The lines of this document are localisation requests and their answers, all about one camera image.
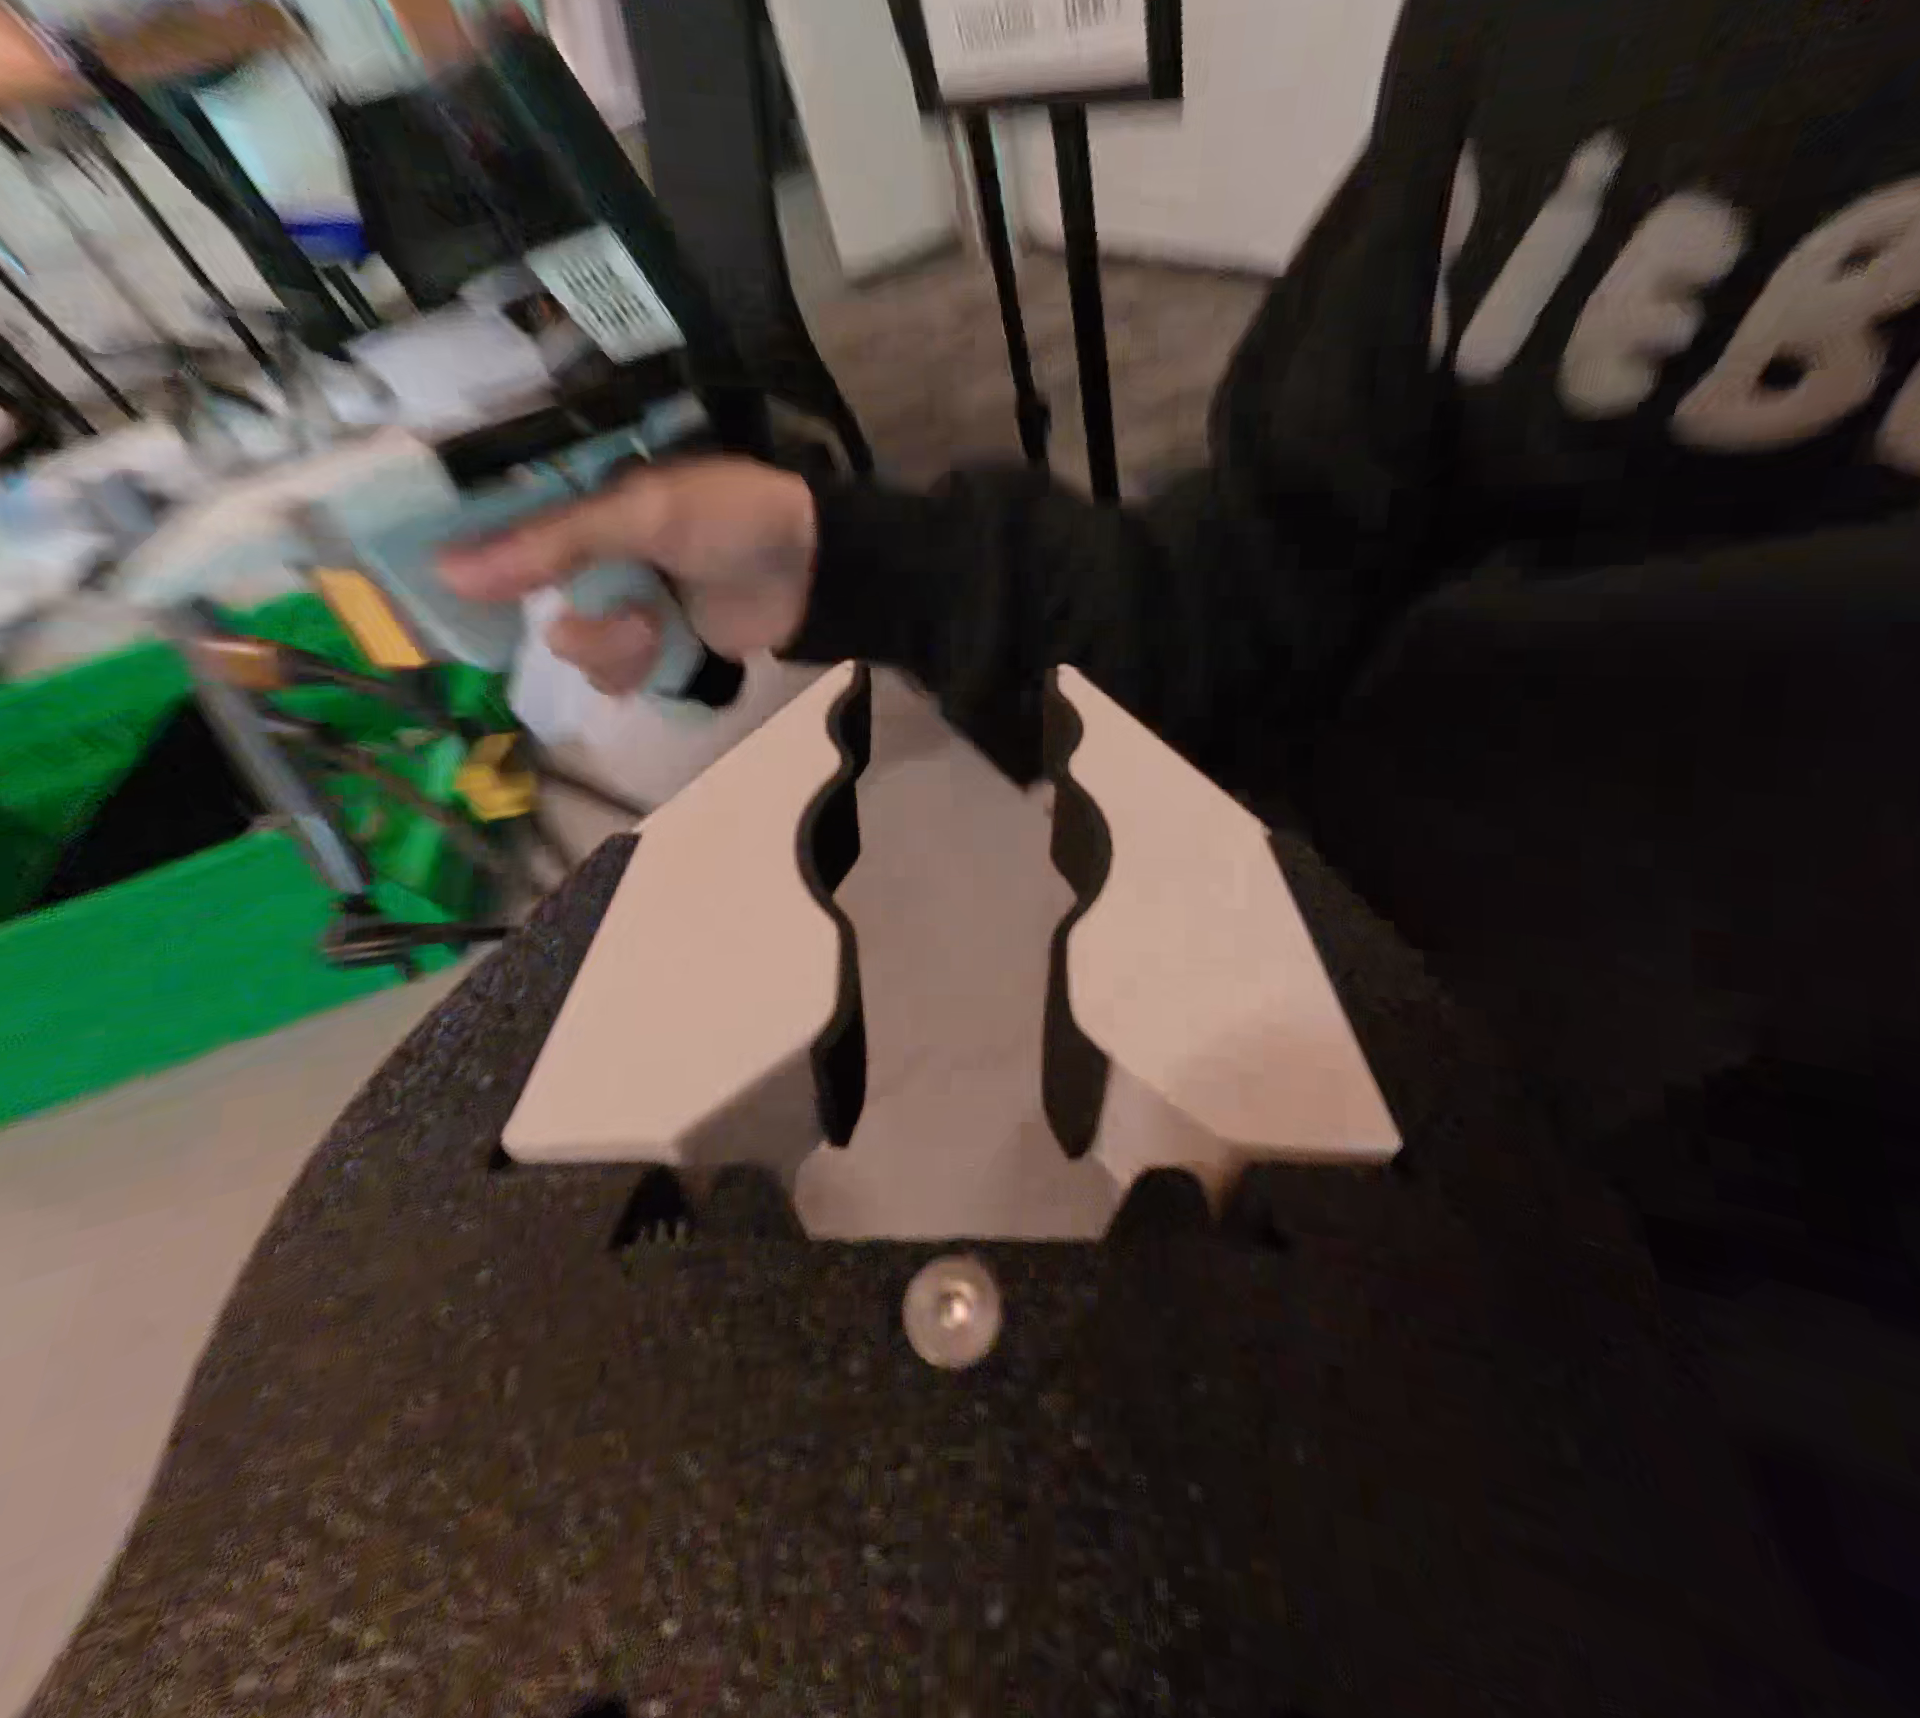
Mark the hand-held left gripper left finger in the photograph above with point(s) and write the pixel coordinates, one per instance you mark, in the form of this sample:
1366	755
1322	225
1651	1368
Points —
705	998

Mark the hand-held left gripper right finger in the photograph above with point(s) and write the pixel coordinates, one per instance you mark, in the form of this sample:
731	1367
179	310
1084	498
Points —
1214	998

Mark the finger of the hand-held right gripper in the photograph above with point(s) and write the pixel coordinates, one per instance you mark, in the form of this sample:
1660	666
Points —
224	496
224	571

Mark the green plastic bin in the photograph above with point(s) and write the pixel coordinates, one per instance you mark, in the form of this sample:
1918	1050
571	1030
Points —
151	969

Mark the person's right forearm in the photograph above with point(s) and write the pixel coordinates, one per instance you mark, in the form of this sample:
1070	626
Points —
975	592

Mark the person's right hand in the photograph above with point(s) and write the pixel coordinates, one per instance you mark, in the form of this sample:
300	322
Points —
735	549

